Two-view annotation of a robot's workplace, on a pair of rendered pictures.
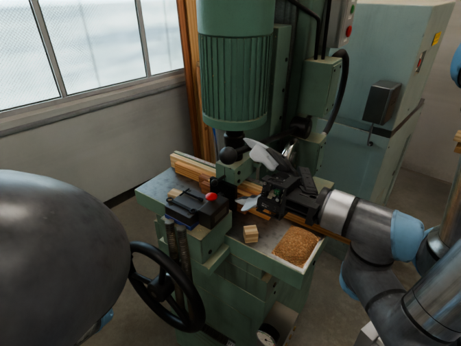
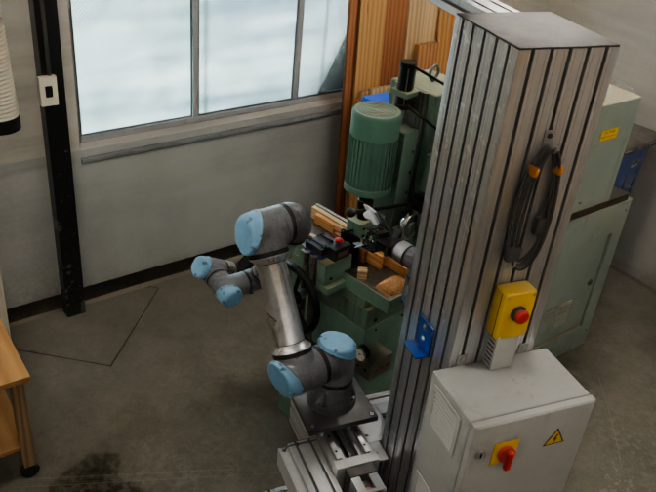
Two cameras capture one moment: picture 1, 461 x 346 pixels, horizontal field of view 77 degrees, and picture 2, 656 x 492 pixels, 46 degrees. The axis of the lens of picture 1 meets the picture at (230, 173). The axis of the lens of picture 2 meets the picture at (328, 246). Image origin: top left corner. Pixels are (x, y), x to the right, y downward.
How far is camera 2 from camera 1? 204 cm
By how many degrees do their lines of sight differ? 8
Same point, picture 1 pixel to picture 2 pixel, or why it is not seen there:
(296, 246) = (389, 284)
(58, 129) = (183, 153)
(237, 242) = (350, 277)
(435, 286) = not seen: hidden behind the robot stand
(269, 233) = (377, 276)
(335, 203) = (399, 246)
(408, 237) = not seen: hidden behind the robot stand
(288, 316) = (383, 351)
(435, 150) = not seen: outside the picture
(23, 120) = (154, 140)
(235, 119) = (364, 190)
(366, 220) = (410, 256)
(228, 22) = (367, 135)
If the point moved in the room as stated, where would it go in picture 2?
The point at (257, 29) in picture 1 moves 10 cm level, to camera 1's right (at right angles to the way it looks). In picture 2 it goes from (384, 140) to (413, 144)
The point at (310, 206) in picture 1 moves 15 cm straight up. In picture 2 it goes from (387, 245) to (392, 205)
